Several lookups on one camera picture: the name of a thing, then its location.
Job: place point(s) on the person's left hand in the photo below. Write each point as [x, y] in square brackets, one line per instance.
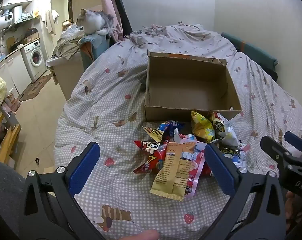
[144, 235]

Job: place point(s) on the white appliance with display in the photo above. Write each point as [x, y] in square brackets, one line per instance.
[2, 21]

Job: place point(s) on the blue snack packet white glove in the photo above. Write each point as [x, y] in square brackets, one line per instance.
[234, 155]

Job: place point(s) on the grey and white cat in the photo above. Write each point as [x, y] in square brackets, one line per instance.
[93, 21]

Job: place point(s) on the person's right hand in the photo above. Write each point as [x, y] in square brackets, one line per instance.
[291, 210]

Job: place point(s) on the white washing machine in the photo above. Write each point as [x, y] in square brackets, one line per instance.
[33, 57]

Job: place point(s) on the cardboard box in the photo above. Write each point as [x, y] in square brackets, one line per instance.
[185, 90]

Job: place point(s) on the white wall cabinet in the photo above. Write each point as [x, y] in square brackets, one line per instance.
[16, 0]

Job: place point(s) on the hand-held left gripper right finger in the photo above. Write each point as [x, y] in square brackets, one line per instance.
[220, 170]

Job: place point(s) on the pink curtain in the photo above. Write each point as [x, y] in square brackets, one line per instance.
[108, 7]

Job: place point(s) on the teal folded cloth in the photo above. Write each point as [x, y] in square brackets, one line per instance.
[253, 50]

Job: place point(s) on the person's grey pants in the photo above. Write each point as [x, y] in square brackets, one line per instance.
[5, 200]

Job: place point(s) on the white crinkled snack packet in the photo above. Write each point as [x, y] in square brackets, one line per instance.
[229, 135]

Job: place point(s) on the red cartoon face snack packet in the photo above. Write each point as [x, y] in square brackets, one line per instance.
[151, 152]

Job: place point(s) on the wooden rack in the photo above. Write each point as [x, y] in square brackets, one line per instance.
[6, 140]

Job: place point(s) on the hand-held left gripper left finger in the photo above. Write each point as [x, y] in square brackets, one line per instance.
[84, 167]

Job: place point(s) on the hanging white towel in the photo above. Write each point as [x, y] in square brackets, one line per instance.
[50, 21]

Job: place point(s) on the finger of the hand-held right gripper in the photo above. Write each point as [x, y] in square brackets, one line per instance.
[296, 141]
[275, 150]

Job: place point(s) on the black and yellow cartoon packet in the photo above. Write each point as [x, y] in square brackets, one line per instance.
[218, 126]

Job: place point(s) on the white storage bin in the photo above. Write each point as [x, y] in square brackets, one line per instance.
[68, 77]

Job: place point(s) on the printed checked blanket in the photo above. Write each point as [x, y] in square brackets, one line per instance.
[111, 100]

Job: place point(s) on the blue and orange snack packet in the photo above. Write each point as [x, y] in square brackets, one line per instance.
[165, 127]

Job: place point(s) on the teal padded cat perch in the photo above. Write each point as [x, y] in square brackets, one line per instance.
[93, 47]

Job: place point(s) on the brown patterned rug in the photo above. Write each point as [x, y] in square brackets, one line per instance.
[36, 87]

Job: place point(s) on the beige snack packet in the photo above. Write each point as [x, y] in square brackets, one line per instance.
[172, 175]

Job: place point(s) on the pile of olive clothes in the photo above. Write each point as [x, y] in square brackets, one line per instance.
[66, 46]

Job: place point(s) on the red-edged clear snack packet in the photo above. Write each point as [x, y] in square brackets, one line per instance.
[199, 163]

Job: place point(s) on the white kitchen cabinet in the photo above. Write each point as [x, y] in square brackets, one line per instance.
[12, 72]

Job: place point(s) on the yellow triangular snack packet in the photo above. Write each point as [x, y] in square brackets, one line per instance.
[202, 127]

